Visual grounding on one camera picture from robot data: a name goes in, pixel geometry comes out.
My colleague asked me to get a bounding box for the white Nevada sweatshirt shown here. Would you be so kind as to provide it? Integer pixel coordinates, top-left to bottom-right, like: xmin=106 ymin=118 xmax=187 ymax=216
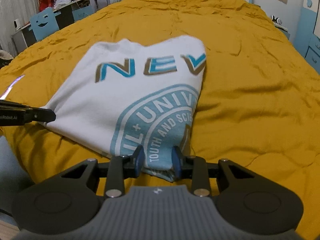
xmin=46 ymin=35 xmax=206 ymax=182

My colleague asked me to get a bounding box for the clothes pile on floor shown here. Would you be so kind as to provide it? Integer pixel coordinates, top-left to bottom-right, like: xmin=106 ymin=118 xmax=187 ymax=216
xmin=0 ymin=50 xmax=14 ymax=68

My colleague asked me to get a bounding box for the blue smiley face chair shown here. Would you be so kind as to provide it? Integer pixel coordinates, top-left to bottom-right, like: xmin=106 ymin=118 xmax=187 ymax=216
xmin=30 ymin=7 xmax=59 ymax=42

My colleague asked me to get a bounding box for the mustard yellow bed quilt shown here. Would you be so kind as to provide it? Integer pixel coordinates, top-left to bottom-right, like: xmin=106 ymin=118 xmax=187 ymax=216
xmin=1 ymin=0 xmax=319 ymax=239

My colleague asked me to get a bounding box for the dark desk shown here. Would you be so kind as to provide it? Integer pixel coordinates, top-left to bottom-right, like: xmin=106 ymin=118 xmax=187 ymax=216
xmin=11 ymin=0 xmax=94 ymax=54

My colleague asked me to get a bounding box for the red bag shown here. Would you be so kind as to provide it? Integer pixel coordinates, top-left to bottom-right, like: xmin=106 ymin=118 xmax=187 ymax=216
xmin=39 ymin=0 xmax=56 ymax=12

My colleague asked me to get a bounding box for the blue nightstand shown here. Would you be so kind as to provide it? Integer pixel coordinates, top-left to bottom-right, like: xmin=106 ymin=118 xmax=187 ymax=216
xmin=274 ymin=22 xmax=290 ymax=40

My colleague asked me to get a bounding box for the black white plush toy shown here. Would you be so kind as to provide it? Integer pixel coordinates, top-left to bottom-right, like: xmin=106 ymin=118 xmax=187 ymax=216
xmin=270 ymin=15 xmax=282 ymax=25

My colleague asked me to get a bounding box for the blue white wardrobe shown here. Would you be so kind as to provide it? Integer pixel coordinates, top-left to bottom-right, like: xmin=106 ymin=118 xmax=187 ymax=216
xmin=293 ymin=0 xmax=319 ymax=73

